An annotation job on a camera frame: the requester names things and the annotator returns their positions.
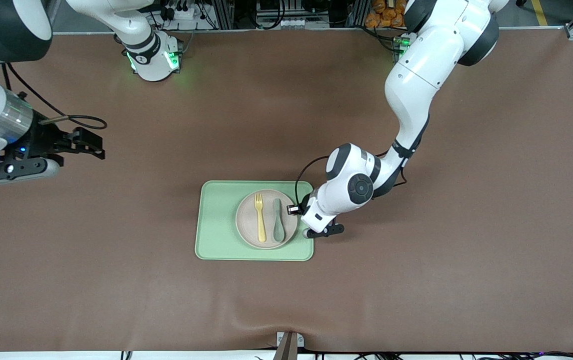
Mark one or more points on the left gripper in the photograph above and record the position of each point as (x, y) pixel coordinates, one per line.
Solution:
(305, 204)

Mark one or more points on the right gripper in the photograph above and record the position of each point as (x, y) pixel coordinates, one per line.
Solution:
(45, 141)

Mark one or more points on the grey-green plastic spoon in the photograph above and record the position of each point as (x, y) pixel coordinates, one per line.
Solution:
(278, 225)

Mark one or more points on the yellow plastic fork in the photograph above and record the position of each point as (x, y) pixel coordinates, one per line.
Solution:
(261, 220)

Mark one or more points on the beige round plate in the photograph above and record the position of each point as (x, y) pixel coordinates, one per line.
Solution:
(246, 220)

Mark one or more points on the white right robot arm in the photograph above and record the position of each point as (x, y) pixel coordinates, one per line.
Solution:
(141, 55)

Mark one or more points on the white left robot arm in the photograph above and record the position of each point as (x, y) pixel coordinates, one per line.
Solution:
(416, 75)

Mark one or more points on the light green rectangular tray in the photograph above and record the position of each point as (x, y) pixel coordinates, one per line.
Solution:
(216, 220)

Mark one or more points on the brown table mat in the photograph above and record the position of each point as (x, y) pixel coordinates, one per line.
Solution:
(116, 275)

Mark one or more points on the white power strip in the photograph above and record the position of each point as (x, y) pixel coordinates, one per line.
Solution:
(181, 12)

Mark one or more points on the white terminal block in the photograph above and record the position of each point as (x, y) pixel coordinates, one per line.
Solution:
(281, 23)

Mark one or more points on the orange snack packets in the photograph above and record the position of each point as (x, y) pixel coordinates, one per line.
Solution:
(386, 15)

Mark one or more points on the grey metal mounting bracket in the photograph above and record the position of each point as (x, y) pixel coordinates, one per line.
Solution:
(300, 341)

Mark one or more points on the tan upright post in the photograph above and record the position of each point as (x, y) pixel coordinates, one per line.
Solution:
(286, 350)

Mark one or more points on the aluminium frame post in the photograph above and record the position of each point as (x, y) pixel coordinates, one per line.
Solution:
(224, 15)
(359, 12)

